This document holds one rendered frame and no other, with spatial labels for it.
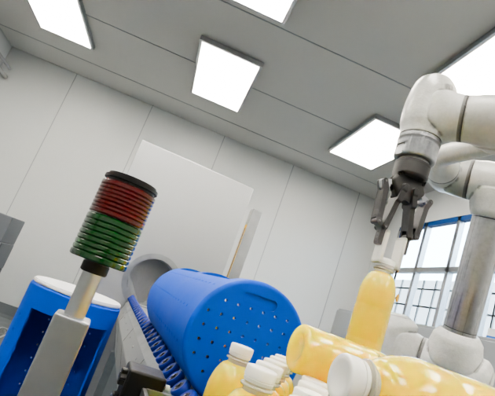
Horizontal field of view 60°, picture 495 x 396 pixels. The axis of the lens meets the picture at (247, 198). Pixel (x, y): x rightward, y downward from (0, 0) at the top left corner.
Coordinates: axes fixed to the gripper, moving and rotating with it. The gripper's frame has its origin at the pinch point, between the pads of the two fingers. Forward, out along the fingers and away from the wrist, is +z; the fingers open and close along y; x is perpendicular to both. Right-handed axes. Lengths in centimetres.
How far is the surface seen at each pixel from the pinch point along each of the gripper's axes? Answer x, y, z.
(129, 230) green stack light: 29, 51, 17
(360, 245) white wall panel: -507, -294, -120
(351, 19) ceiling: -188, -45, -202
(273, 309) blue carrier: -17.7, 13.0, 19.2
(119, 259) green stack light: 28, 51, 20
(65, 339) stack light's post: 28, 53, 29
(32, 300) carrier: -63, 66, 40
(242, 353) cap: 8.1, 26.6, 27.5
